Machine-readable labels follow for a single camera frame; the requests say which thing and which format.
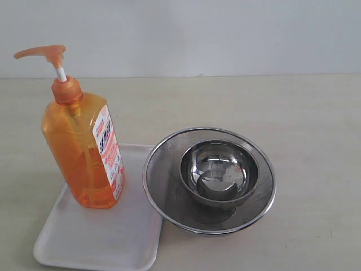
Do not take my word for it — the orange dish soap pump bottle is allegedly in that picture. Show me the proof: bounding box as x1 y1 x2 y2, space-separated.
14 45 125 209

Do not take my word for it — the small stainless steel bowl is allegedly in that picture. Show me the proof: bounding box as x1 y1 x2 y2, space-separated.
179 139 260 209

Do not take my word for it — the steel mesh strainer basket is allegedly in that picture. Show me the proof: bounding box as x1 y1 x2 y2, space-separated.
143 127 276 235

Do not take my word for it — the white rectangular plastic tray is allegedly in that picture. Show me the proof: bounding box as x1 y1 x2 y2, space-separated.
33 144 162 270

